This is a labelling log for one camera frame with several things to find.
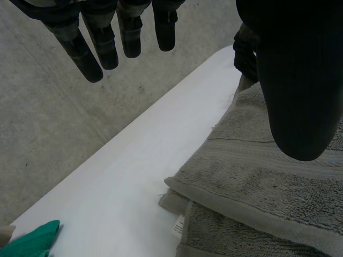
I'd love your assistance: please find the grey towel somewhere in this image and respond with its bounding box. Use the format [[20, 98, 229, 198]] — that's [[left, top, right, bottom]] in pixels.
[[157, 72, 343, 257]]

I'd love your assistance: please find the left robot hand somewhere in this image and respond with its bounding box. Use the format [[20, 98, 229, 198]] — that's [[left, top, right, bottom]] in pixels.
[[8, 0, 343, 162]]

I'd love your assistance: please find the teal towel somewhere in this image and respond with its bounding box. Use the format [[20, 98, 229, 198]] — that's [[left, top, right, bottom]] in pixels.
[[0, 220, 61, 257]]

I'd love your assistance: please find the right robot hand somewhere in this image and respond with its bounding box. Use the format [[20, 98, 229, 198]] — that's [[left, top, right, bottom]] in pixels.
[[232, 23, 259, 84]]

